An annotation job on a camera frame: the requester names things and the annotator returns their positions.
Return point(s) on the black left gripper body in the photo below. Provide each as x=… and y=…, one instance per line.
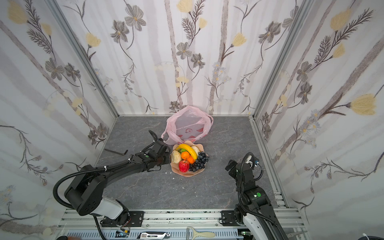
x=163, y=151

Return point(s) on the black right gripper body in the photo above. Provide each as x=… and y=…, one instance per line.
x=233, y=167

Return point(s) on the cream fake garlic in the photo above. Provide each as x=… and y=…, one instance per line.
x=176, y=157

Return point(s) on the small orange fake fruit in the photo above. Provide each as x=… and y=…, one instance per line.
x=185, y=155

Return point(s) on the red fake strawberry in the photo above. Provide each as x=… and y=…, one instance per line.
x=184, y=166

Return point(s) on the yellow fake banana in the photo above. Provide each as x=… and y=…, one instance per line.
x=189, y=149

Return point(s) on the pink plastic bag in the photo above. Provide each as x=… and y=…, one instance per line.
x=188, y=124

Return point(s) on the dark fake grape bunch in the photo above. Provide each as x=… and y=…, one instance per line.
x=200, y=163

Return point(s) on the orange fake tangerine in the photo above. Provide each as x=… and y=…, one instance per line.
x=191, y=160

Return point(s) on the cream fake pear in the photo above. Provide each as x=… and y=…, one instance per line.
x=196, y=149

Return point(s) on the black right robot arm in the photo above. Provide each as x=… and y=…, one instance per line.
x=254, y=210

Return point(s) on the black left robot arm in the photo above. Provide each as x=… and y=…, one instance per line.
x=83, y=191

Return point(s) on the dark hex key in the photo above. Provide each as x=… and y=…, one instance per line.
x=117, y=153

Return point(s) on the silver black utility knife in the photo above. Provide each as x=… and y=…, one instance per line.
x=153, y=236

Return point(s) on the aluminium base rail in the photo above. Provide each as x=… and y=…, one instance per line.
x=175, y=223

